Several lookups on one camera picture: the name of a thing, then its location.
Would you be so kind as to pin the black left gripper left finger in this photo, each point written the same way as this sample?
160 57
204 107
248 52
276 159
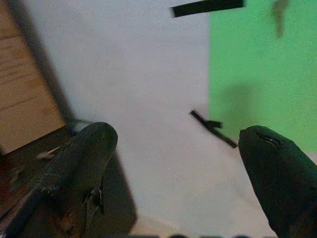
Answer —
81 158

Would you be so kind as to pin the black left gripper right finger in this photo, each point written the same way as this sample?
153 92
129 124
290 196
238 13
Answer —
280 171

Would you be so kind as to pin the crossed black tape strip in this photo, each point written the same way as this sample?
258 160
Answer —
213 127

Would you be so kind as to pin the wooden board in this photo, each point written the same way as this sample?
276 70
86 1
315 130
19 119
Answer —
22 84

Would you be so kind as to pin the green sheet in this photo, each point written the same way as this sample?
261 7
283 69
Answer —
262 64

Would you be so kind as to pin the long black tape strip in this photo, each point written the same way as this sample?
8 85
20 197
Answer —
207 7

